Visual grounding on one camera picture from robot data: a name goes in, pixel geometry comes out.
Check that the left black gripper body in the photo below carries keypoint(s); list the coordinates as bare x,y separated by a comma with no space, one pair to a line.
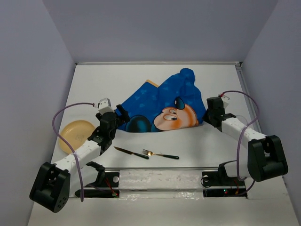
117,124

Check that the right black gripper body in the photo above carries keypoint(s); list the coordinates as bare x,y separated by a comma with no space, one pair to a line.
207,116

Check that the blue cartoon placemat cloth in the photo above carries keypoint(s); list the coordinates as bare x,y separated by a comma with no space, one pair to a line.
175,104

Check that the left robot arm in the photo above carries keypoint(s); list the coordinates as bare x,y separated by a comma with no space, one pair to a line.
56,181

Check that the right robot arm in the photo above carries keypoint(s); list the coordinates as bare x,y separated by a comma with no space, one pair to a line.
258,156

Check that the clear drinking glass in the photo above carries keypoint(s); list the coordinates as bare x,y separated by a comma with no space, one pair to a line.
242,119

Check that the yellow plate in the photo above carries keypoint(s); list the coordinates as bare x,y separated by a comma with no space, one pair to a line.
77,132

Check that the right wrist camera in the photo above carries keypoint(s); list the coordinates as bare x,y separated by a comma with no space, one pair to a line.
225,99

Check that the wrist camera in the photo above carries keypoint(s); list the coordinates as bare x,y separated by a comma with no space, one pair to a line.
104,106
225,99

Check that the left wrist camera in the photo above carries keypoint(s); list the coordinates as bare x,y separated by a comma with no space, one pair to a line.
104,106

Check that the gold knife green handle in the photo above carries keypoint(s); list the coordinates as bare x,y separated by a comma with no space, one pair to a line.
131,153

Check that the gold fork green handle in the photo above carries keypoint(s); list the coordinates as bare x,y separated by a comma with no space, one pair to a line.
150,153

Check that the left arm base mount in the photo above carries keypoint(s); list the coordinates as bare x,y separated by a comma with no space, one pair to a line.
97,183

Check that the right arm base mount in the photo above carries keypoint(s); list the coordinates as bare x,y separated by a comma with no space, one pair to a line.
218,184

